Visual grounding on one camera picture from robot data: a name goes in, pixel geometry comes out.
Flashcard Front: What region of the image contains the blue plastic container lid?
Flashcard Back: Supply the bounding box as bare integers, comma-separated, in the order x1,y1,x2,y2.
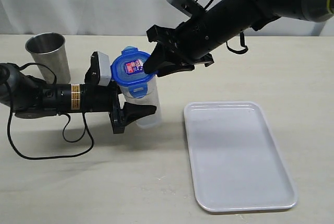
111,46,157,99

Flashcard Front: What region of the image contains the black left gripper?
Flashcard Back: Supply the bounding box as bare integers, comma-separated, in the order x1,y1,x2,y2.
84,51,157,134

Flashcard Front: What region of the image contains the white plastic tray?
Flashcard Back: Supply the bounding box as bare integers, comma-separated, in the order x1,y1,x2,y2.
183,101,298,214

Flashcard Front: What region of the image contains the white backdrop cloth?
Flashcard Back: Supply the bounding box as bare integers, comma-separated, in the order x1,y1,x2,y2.
0,0,334,37

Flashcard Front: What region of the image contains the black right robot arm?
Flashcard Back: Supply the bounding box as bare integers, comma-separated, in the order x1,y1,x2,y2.
144,0,333,77

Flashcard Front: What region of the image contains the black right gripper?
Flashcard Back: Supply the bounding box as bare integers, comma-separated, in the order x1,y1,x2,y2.
144,20,214,77

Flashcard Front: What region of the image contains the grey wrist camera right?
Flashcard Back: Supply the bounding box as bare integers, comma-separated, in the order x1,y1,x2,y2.
166,0,192,17

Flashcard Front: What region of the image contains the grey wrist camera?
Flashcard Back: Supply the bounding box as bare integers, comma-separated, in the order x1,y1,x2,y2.
97,51,112,87
166,0,192,17

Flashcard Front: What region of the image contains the stainless steel cup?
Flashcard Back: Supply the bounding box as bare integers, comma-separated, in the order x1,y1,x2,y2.
25,32,71,84

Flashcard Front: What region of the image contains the black right camera cable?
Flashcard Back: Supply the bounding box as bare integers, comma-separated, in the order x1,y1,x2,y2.
203,0,248,55

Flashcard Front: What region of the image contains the clear plastic tea bottle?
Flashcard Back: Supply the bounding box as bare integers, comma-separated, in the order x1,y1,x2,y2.
120,76,162,129

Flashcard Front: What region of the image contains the black camera cable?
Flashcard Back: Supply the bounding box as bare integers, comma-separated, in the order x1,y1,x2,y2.
7,63,95,160
203,0,248,55

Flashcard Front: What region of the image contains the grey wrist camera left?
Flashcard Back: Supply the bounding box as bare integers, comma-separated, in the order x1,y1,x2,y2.
97,51,112,87

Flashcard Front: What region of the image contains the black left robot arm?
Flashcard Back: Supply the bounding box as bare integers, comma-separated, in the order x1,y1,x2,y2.
1,51,157,134

